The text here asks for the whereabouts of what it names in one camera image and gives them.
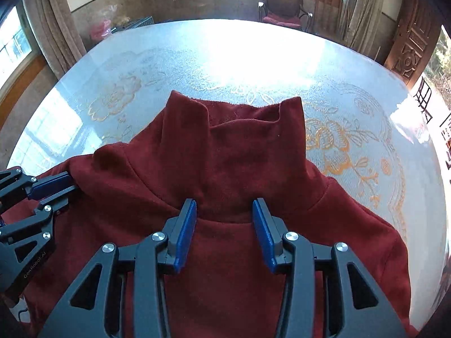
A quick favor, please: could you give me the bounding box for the wooden chair by window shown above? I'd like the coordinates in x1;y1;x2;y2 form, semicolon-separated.
313;0;342;41

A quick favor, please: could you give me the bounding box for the wire cage crate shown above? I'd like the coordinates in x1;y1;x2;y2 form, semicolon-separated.
111;16;154;34

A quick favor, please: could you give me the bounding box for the pink plastic bag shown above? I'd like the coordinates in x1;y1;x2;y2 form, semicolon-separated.
89;19;112;43

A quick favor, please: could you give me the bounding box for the beige curtain left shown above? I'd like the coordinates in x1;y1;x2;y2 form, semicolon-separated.
22;0;86;79

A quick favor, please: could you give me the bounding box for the armchair with red cushion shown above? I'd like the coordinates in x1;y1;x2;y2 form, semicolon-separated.
258;0;313;32

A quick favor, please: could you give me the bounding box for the beige curtain right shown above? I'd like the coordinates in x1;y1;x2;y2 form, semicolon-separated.
337;0;383;56

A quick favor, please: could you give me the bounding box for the dark red fleece garment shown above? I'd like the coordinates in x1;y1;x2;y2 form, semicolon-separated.
24;92;417;337

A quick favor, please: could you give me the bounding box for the dark chair at doorway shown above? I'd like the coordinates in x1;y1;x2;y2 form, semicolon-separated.
414;76;433;124

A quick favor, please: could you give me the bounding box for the carved wooden door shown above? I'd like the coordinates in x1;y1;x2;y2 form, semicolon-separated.
384;0;441;89

